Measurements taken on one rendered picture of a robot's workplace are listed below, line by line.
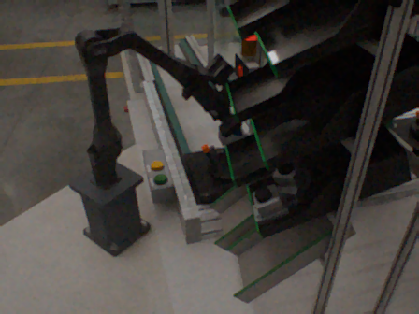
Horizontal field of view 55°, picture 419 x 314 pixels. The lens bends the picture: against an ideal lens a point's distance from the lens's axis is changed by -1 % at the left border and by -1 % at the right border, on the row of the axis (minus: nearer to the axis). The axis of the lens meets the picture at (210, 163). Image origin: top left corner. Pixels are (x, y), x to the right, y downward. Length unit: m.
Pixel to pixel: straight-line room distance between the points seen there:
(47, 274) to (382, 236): 0.95
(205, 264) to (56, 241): 0.45
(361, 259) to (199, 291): 0.46
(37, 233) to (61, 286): 0.23
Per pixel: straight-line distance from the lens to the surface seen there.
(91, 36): 0.91
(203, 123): 1.58
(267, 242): 0.93
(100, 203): 1.05
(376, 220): 1.34
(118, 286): 1.12
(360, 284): 1.16
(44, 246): 1.28
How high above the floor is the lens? 1.75
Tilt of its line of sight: 37 degrees down
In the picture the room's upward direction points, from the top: 1 degrees counter-clockwise
